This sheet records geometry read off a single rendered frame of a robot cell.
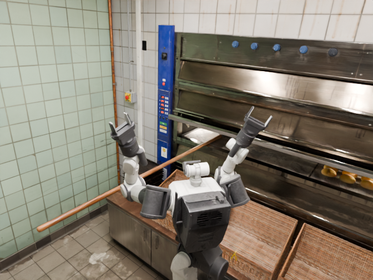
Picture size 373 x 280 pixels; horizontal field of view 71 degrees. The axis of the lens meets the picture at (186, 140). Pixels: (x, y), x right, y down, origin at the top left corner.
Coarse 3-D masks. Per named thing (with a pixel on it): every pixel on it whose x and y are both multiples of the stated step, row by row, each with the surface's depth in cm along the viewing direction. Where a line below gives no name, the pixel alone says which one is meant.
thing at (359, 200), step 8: (184, 136) 252; (192, 144) 242; (208, 144) 236; (216, 152) 228; (224, 152) 223; (248, 160) 211; (256, 160) 212; (264, 168) 204; (272, 168) 200; (280, 168) 200; (288, 176) 194; (296, 176) 190; (304, 176) 191; (312, 184) 185; (320, 184) 181; (328, 184) 182; (328, 192) 180; (336, 192) 176; (344, 192) 173; (352, 192) 174; (352, 200) 171; (360, 200) 169; (368, 200) 166
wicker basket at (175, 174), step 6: (174, 174) 257; (180, 174) 256; (168, 180) 251; (174, 180) 259; (180, 180) 256; (162, 186) 245; (168, 186) 253; (168, 216) 213; (156, 222) 225; (162, 222) 220; (168, 222) 225; (168, 228) 218; (174, 228) 213
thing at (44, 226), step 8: (216, 136) 247; (200, 144) 228; (184, 152) 212; (192, 152) 218; (176, 160) 202; (160, 168) 189; (144, 176) 177; (112, 192) 158; (96, 200) 150; (80, 208) 142; (64, 216) 136; (48, 224) 130
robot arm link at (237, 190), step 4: (240, 180) 137; (228, 184) 136; (232, 184) 135; (236, 184) 135; (240, 184) 136; (232, 188) 136; (236, 188) 135; (240, 188) 135; (244, 188) 138; (232, 192) 136; (236, 192) 135; (240, 192) 135; (244, 192) 136; (232, 196) 137; (236, 196) 135; (240, 196) 135; (244, 196) 136; (232, 200) 138; (236, 200) 136; (240, 200) 135; (244, 200) 135
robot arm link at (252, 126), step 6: (246, 120) 137; (252, 120) 138; (258, 120) 141; (246, 126) 139; (252, 126) 138; (258, 126) 137; (264, 126) 138; (240, 132) 142; (246, 132) 141; (252, 132) 139; (258, 132) 139; (240, 138) 142; (246, 138) 140; (252, 138) 140
